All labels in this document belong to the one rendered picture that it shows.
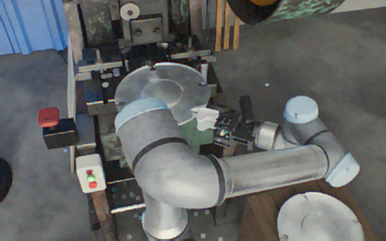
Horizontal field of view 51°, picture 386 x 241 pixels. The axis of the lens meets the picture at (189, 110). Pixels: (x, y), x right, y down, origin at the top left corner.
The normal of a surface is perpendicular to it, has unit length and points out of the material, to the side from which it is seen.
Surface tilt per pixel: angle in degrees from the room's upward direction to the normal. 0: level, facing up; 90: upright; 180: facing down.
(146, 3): 90
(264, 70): 0
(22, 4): 90
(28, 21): 90
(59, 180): 0
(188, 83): 3
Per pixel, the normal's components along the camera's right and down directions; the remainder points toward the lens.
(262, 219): 0.01, -0.69
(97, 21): 0.22, 0.71
